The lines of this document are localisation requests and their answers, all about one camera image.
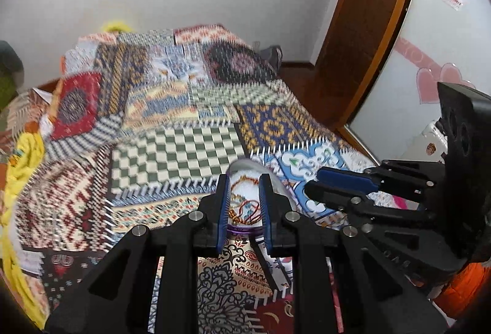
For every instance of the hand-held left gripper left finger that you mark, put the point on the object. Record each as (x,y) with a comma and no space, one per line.
(222,211)

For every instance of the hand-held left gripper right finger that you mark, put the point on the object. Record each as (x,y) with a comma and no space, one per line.
(265,215)

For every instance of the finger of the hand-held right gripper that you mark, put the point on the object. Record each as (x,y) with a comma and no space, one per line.
(330,194)
(341,176)

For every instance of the purple heart-shaped jewelry box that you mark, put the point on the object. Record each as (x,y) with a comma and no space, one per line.
(245,169)

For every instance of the white plastic object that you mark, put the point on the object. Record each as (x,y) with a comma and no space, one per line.
(433,142)

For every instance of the colourful patchwork blanket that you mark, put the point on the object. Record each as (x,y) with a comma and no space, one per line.
(172,149)

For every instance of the white heart-printed wardrobe door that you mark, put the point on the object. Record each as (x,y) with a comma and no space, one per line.
(441,42)

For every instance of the grey backpack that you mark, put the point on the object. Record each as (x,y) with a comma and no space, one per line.
(271,57)

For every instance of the brown wooden door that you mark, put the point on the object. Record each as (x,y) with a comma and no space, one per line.
(360,31)

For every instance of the yellow garment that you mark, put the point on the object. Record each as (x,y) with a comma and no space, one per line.
(19,173)

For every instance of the yellow round object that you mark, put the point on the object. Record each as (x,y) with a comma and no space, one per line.
(117,26)

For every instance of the orange striped quilt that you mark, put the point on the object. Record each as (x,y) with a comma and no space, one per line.
(27,107)

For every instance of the dark grey garment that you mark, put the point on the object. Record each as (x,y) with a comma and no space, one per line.
(9,59)

